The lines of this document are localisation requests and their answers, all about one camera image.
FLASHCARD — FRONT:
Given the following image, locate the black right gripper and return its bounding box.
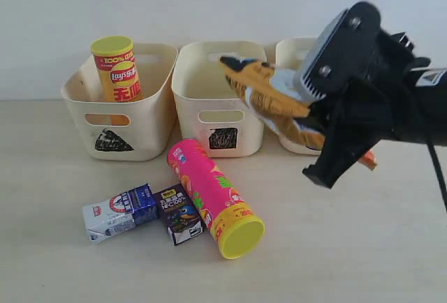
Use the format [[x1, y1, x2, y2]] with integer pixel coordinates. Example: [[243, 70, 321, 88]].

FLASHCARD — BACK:
[[293, 1, 446, 189]]

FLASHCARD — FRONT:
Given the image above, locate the orange instant noodle bag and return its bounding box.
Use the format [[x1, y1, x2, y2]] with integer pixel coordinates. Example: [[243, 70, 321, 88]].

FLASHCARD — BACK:
[[219, 55, 378, 172]]

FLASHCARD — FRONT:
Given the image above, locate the yellow Lay's chips can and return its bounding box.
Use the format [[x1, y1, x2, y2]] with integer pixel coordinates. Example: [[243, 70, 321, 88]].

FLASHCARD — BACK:
[[90, 36, 143, 103]]

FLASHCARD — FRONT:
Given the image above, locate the cream bin circle mark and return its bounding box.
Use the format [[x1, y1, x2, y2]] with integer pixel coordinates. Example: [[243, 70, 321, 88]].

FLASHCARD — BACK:
[[270, 38, 325, 156]]

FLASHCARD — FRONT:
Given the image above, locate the cream bin square mark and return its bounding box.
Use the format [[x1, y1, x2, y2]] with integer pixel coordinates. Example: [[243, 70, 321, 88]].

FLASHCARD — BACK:
[[171, 41, 266, 157]]

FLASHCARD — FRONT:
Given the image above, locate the pink Lay's chips can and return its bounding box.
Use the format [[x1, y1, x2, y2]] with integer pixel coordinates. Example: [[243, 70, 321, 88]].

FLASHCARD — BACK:
[[167, 139, 265, 260]]

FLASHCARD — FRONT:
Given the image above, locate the purple juice carton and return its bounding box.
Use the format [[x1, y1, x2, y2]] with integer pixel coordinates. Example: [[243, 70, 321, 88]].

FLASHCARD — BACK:
[[153, 184, 205, 246]]

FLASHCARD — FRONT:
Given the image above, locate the cream bin triangle mark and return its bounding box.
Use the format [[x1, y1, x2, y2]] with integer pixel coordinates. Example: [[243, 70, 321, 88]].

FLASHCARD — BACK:
[[61, 43, 178, 161]]

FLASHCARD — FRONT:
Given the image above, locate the blue white milk carton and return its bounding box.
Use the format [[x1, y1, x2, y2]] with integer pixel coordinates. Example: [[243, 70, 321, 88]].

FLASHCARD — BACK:
[[82, 184, 159, 244]]

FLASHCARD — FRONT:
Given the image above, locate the black cable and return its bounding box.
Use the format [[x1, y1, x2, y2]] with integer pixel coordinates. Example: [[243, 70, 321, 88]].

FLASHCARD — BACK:
[[424, 138, 447, 213]]

